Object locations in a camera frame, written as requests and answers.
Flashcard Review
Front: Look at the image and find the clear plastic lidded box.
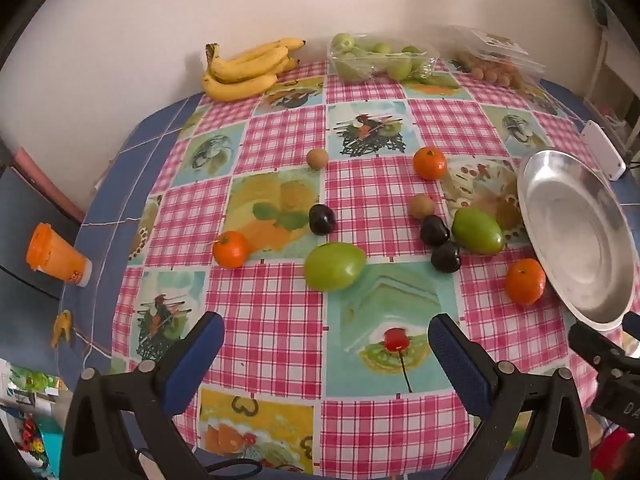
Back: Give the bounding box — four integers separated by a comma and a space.
442, 25, 547, 92

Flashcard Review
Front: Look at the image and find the white shelf unit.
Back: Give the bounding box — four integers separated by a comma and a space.
590, 25, 640, 161

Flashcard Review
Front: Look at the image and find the white plastic device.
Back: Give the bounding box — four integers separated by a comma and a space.
581, 121, 627, 181

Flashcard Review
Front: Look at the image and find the pile of brown longans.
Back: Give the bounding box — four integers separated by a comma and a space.
457, 52, 526, 88

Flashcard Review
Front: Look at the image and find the yellow clothes peg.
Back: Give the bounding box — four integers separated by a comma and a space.
51, 311, 73, 350

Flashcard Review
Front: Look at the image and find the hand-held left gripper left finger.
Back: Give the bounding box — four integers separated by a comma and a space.
59, 311, 226, 480

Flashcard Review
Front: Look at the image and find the yellow banana bunch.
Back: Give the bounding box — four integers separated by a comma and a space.
202, 37, 307, 102

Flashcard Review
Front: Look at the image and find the orange lidded cup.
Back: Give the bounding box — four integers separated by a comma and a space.
26, 223, 94, 288

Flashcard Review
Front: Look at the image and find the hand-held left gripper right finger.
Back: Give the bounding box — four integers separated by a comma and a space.
428, 313, 593, 480

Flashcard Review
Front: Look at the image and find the round metal plate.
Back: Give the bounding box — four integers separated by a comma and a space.
516, 148, 636, 332

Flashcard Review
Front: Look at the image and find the dark purple plum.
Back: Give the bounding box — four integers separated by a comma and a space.
420, 215, 450, 247
431, 241, 462, 274
308, 204, 336, 236

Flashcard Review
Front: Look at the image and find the pink checkered printed tablecloth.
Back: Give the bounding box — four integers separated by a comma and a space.
57, 57, 640, 478

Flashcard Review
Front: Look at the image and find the orange tangerine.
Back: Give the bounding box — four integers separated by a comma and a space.
212, 231, 249, 268
505, 258, 547, 306
413, 146, 448, 181

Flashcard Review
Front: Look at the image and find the colourful printed box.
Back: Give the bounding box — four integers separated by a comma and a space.
0, 360, 66, 466

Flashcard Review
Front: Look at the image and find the clear plastic fruit tray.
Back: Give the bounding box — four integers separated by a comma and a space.
327, 32, 441, 83

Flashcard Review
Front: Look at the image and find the pink board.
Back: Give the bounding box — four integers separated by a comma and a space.
12, 147, 86, 221

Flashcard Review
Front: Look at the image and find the pile of small green fruits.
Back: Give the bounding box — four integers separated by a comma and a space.
331, 33, 426, 82

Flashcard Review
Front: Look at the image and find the large green oval fruit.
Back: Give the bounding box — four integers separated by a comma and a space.
304, 242, 367, 292
451, 208, 505, 256

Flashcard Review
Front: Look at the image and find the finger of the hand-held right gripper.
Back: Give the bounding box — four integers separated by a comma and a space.
569, 321, 631, 376
622, 311, 640, 358

